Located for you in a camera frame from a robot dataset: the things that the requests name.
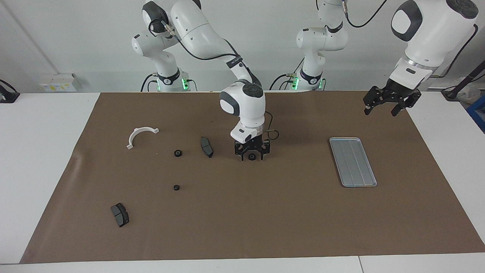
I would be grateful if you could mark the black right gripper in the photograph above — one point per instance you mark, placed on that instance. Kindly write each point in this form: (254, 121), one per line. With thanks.
(252, 144)

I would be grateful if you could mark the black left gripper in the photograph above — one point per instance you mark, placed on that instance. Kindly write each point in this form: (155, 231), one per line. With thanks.
(398, 91)

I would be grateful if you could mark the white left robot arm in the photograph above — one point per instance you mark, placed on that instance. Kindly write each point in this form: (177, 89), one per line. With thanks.
(432, 34)

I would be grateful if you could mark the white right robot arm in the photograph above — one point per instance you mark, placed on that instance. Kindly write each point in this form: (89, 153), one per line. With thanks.
(244, 106)

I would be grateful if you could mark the silver metal tray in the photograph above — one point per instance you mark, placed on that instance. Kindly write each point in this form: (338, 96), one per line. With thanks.
(352, 163)

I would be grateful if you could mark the long grey brake pad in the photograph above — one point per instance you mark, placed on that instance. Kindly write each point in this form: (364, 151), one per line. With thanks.
(206, 147)

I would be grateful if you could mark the black stand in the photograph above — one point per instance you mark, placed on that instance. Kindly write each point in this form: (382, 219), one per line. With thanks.
(452, 93)

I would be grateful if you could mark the brown table mat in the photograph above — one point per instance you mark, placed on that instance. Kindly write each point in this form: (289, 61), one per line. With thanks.
(242, 208)

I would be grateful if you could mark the crumpled clear plastic bag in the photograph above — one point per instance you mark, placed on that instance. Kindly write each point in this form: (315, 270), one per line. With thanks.
(471, 94)

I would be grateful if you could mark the blue crate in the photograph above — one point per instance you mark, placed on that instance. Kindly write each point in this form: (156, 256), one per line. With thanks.
(479, 113)

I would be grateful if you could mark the short grey brake pad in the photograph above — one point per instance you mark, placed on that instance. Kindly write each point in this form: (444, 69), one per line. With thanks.
(120, 216)

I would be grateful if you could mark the black table clamp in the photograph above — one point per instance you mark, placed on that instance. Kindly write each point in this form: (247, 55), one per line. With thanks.
(7, 96)

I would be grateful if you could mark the white curved plastic bracket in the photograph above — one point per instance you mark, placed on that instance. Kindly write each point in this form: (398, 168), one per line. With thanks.
(130, 145)

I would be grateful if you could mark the white wall box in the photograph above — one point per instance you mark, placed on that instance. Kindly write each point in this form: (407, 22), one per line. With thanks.
(60, 81)

